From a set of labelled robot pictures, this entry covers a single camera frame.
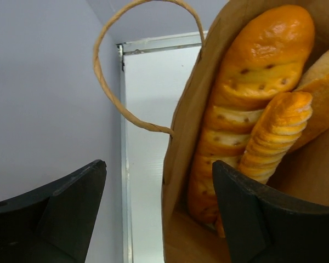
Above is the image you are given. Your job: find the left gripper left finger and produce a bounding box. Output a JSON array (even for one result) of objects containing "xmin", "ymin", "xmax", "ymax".
[{"xmin": 0, "ymin": 160, "xmax": 107, "ymax": 263}]

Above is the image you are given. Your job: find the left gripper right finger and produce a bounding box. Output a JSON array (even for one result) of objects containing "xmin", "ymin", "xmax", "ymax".
[{"xmin": 212, "ymin": 161, "xmax": 329, "ymax": 262}]

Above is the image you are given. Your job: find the brown paper bag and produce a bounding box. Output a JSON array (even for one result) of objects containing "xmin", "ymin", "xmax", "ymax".
[{"xmin": 93, "ymin": 1, "xmax": 329, "ymax": 262}]

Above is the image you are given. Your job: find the long seeded fake baguette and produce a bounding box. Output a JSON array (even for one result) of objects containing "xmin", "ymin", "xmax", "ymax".
[{"xmin": 187, "ymin": 4, "xmax": 315, "ymax": 224}]

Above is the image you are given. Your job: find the ridged orange fake bread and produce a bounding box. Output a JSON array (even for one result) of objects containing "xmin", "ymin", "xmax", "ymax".
[{"xmin": 237, "ymin": 92, "xmax": 313, "ymax": 184}]

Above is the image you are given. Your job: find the pale crusty fake bread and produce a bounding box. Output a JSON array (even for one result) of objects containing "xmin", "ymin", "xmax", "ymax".
[{"xmin": 288, "ymin": 50, "xmax": 329, "ymax": 153}]

